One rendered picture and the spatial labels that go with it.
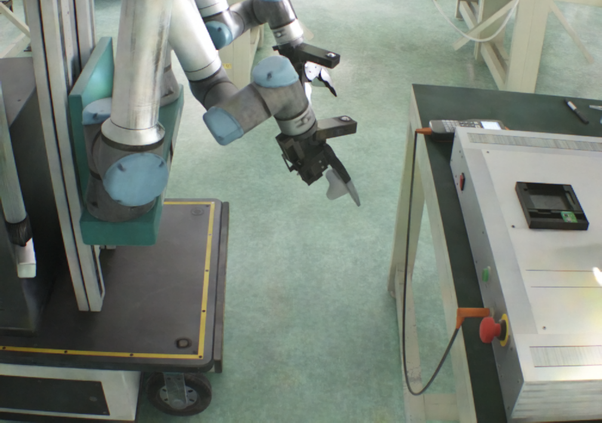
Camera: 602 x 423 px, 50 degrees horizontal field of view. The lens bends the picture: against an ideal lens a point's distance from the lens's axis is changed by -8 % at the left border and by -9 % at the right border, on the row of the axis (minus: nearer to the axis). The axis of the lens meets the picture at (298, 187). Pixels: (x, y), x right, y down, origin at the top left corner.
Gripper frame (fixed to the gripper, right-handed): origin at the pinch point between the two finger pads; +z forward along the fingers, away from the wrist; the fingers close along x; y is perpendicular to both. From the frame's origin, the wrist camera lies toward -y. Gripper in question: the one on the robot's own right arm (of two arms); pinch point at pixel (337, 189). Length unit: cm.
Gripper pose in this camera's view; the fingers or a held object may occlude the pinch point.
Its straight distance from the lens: 153.0
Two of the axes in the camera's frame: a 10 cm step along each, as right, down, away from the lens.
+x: 5.6, 4.2, -7.1
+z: 3.5, 6.6, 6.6
